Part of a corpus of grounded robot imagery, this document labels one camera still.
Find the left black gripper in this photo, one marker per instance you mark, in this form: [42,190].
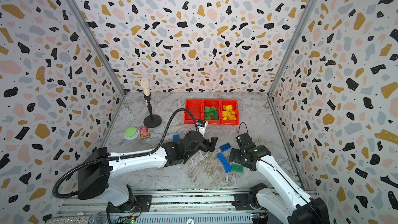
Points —
[208,146]

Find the blue long brick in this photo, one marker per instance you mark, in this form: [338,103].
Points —
[225,147]

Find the blue square brick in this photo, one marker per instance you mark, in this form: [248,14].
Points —
[227,167]

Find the blue long brick diagonal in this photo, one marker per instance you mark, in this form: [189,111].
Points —
[221,158]

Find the yellow brick mid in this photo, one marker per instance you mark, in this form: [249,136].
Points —
[232,117]

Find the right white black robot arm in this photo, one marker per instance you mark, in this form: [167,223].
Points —
[287,201]

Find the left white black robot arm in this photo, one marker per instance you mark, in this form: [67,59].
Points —
[96,180]

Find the middle red bin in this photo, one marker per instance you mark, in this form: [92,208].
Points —
[217,105]

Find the red bin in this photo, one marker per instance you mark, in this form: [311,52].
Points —
[217,105]
[234,104]
[196,108]

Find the left red bin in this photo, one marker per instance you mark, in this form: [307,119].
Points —
[196,108]

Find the right red bin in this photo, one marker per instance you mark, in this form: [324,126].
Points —
[234,104]

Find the microphone on black stand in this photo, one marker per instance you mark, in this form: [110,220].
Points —
[152,120]

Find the colourful small card box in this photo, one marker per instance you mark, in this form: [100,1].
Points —
[144,132]

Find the green round button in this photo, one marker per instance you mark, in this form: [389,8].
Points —
[131,133]

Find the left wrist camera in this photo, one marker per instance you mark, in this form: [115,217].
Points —
[202,125]

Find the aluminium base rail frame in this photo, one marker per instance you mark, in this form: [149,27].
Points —
[210,206]

